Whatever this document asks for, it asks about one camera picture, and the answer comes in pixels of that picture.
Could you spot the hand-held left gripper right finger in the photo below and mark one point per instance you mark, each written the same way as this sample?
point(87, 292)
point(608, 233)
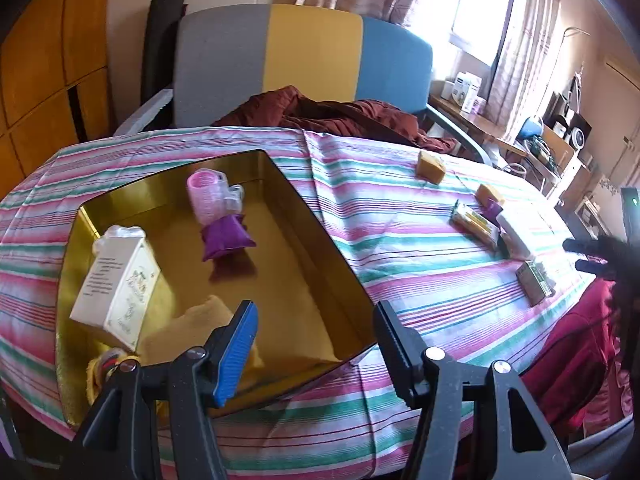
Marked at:
point(395, 355)

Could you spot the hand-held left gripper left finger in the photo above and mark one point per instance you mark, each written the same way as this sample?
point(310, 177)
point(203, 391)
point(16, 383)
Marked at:
point(235, 355)

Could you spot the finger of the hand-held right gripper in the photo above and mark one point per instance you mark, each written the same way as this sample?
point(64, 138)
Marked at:
point(592, 266)
point(582, 246)

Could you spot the yellow sponge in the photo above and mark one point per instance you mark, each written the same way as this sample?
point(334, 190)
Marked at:
point(200, 325)
point(432, 166)
point(490, 191)

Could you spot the small green box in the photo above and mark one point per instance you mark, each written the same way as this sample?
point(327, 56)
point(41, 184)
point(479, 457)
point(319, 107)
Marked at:
point(535, 280)

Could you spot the white rectangular block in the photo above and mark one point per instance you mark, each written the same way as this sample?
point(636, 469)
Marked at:
point(515, 232)

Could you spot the gold metal tin box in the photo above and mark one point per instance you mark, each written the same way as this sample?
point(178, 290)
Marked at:
point(280, 270)

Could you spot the small purple item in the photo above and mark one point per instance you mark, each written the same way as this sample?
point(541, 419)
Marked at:
point(493, 208)

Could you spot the purple satin pouch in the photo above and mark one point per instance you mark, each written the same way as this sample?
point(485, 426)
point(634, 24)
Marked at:
point(227, 240)

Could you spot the yellow printed pouch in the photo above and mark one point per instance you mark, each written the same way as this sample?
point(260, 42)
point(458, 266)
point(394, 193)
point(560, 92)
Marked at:
point(100, 372)

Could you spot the white cardboard box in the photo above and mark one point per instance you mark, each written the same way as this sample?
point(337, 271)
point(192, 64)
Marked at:
point(115, 290)

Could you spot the clear plastic hair clip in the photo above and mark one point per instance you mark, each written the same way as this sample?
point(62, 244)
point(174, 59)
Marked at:
point(235, 197)

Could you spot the pink hair roller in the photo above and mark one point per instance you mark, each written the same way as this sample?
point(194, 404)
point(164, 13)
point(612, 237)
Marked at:
point(205, 195)

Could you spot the white plastic bottle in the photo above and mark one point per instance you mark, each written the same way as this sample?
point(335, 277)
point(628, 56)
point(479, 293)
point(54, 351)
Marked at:
point(117, 236)

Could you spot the person's red clothing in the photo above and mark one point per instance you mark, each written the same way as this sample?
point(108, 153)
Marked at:
point(570, 360)

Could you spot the brown cardboard box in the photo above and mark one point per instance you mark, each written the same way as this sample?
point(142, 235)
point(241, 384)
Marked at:
point(555, 147)

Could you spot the striped tablecloth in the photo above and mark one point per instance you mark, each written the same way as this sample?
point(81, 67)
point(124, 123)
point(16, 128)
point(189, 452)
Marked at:
point(400, 240)

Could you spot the black speaker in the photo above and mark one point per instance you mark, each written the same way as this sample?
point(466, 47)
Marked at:
point(575, 130)

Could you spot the blue round object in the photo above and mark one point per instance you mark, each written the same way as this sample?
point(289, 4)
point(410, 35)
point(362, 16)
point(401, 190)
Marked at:
point(531, 126)

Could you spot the wooden side shelf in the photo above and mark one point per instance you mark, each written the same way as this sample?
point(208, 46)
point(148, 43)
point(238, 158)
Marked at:
point(480, 125)

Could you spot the small pink box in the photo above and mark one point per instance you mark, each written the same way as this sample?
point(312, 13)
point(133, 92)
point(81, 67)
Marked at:
point(480, 105)

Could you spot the white carton with picture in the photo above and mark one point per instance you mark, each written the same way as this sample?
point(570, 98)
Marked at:
point(466, 91)

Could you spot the small white box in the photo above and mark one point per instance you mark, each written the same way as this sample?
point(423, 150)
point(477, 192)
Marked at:
point(448, 90)

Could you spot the maroon jacket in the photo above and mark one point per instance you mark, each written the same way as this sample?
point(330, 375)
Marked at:
point(325, 115)

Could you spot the window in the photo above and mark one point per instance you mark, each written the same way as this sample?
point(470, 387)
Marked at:
point(475, 5)

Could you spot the grey yellow blue chair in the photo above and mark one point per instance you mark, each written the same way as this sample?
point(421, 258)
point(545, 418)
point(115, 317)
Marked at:
point(225, 60)

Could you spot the black rolled mat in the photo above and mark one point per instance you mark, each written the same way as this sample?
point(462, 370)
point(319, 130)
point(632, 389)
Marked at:
point(162, 45)

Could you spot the wooden wardrobe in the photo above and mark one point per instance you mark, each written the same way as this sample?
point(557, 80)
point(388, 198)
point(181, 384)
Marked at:
point(45, 60)

